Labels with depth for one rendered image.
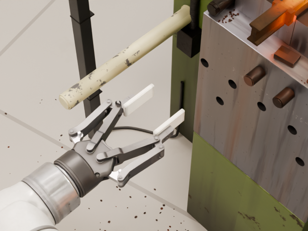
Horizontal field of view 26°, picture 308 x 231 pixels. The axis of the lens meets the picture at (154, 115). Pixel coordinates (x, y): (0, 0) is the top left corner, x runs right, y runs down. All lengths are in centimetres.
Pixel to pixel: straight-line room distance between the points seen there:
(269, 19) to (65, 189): 52
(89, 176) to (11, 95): 144
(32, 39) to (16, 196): 166
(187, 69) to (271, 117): 61
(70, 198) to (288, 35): 58
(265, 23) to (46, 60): 142
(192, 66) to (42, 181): 103
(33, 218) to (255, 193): 86
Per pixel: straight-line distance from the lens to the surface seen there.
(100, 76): 167
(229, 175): 179
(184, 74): 206
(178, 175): 225
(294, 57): 136
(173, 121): 114
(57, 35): 265
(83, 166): 107
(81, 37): 189
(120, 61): 170
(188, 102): 215
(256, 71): 138
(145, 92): 117
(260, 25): 128
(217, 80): 154
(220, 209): 197
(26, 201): 103
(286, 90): 136
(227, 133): 165
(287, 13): 132
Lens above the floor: 194
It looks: 55 degrees down
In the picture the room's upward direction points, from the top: straight up
